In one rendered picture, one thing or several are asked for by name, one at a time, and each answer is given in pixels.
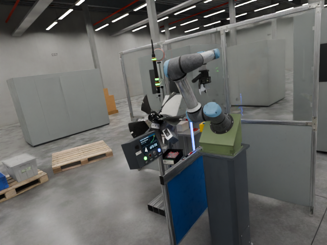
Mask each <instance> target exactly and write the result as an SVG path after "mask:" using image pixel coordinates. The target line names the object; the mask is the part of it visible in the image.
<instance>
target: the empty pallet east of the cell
mask: <svg viewBox="0 0 327 245"><path fill-rule="evenodd" d="M101 154H105V155H106V156H105V157H101V158H98V159H95V160H91V161H88V158H91V157H94V156H97V155H101ZM112 156H113V153H112V150H111V149H110V148H109V147H108V146H107V145H106V143H105V142H104V141H103V140H101V141H97V142H93V143H89V144H86V145H82V146H78V147H75V148H71V149H67V150H64V151H60V152H56V153H52V169H53V173H54V174H57V173H60V172H63V171H66V170H70V169H73V168H76V167H79V166H82V165H86V164H90V163H93V162H96V161H99V160H103V159H106V158H109V157H112ZM77 161H80V162H81V164H78V165H75V166H72V167H69V168H65V169H61V166H63V165H66V164H70V163H73V162H77Z"/></svg>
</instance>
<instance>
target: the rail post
mask: <svg viewBox="0 0 327 245"><path fill-rule="evenodd" d="M161 188H162V194H163V203H164V209H165V215H166V221H167V227H168V234H169V239H170V245H177V244H176V237H175V231H174V224H173V218H172V211H171V205H170V198H169V192H168V185H167V184H165V185H161Z"/></svg>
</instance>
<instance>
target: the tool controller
mask: <svg viewBox="0 0 327 245"><path fill-rule="evenodd" d="M145 146H148V149H149V153H147V154H144V151H143V147H145ZM121 147H122V149H123V152H124V154H125V157H126V160H127V163H128V165H129V168H130V170H133V169H141V168H142V167H144V166H145V165H147V164H149V163H150V162H152V161H154V160H155V159H156V158H158V157H160V156H161V155H163V154H164V153H163V151H162V148H161V145H160V142H159V140H158V137H157V134H156V131H151V132H148V133H144V134H142V135H140V136H138V137H136V138H134V139H131V140H129V141H127V142H125V143H123V144H121ZM158 148H160V150H161V151H160V152H158ZM154 151H156V154H155V155H154V154H153V152H154ZM149 154H151V155H152V156H151V157H149V156H148V155H149ZM144 157H147V160H144Z"/></svg>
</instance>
